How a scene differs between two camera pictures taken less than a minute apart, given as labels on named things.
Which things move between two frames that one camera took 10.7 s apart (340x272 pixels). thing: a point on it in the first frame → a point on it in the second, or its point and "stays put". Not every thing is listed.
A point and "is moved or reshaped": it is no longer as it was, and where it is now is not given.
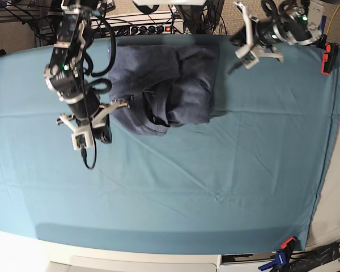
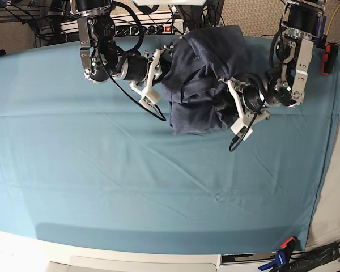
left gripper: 100,126 → 161,63
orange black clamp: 328,58 stays put
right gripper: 254,36 → 246,117
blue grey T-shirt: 166,85 is moved or reshaped
